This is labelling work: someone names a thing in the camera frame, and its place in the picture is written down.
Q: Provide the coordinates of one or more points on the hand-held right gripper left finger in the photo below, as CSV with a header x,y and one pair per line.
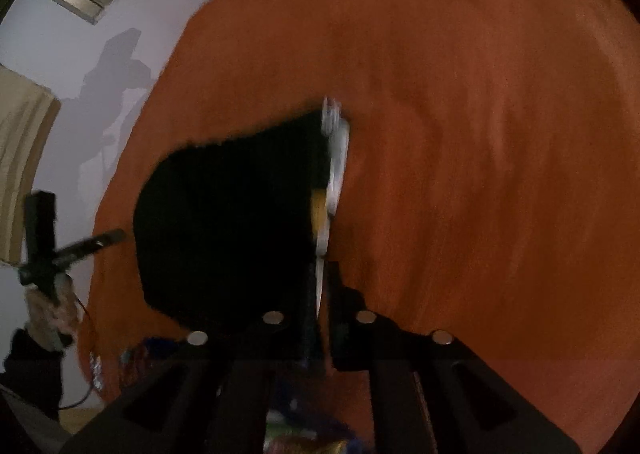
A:
x,y
307,349

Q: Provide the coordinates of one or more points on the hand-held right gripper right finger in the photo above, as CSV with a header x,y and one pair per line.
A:
x,y
340,329

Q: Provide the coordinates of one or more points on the person's left forearm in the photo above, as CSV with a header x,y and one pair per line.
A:
x,y
30,374

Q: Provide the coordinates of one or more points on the beige cardboard wall panel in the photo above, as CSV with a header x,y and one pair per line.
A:
x,y
20,159

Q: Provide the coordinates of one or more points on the pale grey cloth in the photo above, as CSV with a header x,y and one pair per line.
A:
x,y
25,429

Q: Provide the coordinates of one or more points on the colourful printed cloth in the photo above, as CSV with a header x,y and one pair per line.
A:
x,y
300,444

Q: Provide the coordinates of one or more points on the black shirt large ornate print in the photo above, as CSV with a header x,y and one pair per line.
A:
x,y
225,209

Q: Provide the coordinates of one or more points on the orange blanket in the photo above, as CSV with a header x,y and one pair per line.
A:
x,y
475,134

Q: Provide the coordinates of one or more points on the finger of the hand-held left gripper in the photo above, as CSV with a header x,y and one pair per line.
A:
x,y
90,245

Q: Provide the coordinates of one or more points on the person's left hand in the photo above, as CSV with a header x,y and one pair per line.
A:
x,y
50,329

